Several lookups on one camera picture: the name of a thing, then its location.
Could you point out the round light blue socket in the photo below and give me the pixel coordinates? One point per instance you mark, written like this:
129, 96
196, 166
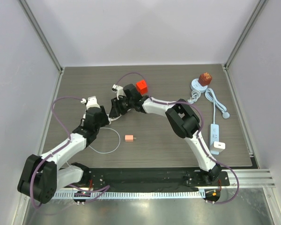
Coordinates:
195, 85

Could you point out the white slotted cable duct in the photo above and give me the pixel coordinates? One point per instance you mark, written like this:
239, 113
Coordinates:
73, 194

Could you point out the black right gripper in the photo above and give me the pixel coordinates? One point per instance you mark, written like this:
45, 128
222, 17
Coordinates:
118, 104

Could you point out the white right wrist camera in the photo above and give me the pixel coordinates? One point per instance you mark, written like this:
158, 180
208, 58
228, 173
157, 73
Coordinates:
118, 90

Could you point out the aluminium frame post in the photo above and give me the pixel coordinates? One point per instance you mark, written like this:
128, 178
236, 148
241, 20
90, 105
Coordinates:
245, 32
33, 21

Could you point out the aluminium rail front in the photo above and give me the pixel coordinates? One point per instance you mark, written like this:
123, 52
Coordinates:
249, 177

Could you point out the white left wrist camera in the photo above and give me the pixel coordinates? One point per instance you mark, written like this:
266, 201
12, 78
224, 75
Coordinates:
90, 102

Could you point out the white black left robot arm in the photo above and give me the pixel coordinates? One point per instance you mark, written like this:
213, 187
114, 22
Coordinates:
43, 175

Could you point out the white cube charger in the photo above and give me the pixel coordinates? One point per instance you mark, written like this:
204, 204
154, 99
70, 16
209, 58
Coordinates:
218, 147

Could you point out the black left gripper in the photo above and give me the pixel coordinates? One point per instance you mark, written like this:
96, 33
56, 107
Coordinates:
105, 121

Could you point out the aluminium frame post right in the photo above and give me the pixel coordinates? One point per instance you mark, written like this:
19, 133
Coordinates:
245, 32

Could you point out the light blue power strip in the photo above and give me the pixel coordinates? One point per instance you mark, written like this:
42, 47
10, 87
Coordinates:
214, 136

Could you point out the dark red cube adapter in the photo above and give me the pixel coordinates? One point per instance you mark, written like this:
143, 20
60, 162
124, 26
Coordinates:
205, 79

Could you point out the aluminium frame post left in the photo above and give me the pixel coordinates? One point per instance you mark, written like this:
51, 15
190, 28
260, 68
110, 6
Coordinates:
33, 21

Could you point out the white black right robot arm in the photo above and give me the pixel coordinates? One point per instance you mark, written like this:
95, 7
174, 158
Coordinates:
183, 120

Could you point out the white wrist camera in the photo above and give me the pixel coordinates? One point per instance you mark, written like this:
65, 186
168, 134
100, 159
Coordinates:
118, 90
90, 102

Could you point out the pink plug adapter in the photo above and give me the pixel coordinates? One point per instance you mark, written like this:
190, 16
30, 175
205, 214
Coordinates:
130, 138

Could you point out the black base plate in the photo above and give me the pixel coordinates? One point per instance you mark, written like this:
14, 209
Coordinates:
150, 180

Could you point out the orange-red cube socket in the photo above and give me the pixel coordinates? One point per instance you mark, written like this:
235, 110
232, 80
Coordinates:
142, 87

